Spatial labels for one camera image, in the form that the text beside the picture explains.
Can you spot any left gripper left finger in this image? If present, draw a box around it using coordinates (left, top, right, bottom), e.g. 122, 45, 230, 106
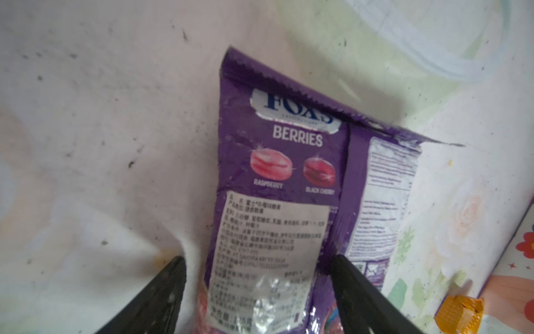
97, 256, 186, 334

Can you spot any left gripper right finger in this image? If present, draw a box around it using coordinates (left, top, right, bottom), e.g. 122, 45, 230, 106
329, 255, 422, 334

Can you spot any purple Fox's berries candy bag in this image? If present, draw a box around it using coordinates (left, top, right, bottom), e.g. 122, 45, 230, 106
193, 45, 466, 334

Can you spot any white paper gift bag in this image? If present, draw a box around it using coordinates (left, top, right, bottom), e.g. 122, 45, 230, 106
478, 200, 533, 334

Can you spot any small orange snack packet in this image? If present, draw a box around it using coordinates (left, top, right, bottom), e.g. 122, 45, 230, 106
434, 295, 484, 334

